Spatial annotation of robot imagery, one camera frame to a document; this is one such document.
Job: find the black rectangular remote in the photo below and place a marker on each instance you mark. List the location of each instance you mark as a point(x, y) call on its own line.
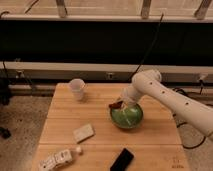
point(122, 161)

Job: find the clear plastic cup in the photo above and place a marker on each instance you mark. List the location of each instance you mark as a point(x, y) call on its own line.
point(77, 88)

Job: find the green ceramic bowl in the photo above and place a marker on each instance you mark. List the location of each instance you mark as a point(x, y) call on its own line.
point(127, 117)

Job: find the dark object on floor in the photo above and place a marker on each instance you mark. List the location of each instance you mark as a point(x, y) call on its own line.
point(5, 133)

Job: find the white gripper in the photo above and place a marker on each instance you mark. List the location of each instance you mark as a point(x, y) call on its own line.
point(128, 101)

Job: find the plastic bottle with label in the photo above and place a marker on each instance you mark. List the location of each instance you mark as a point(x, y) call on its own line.
point(59, 159)

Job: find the red chili pepper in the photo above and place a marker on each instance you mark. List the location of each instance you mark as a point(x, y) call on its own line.
point(116, 105)

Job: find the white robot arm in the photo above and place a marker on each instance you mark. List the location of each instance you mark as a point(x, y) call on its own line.
point(149, 83)

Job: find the white sponge block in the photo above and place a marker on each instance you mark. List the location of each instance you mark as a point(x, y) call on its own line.
point(83, 133)

